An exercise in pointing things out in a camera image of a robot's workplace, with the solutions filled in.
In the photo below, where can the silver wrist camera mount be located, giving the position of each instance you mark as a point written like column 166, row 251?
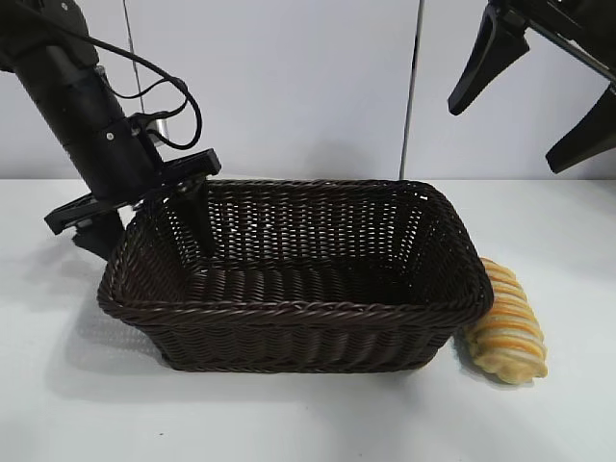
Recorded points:
column 155, row 129

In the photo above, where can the dark brown wicker basket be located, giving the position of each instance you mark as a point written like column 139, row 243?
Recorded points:
column 289, row 332

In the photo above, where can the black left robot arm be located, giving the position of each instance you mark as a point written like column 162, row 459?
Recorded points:
column 58, row 86

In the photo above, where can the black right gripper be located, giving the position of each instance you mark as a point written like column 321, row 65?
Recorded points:
column 582, row 29

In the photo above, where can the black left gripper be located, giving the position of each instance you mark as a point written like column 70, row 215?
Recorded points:
column 115, row 163

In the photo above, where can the long striped bread loaf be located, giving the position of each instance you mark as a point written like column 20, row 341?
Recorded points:
column 510, row 327

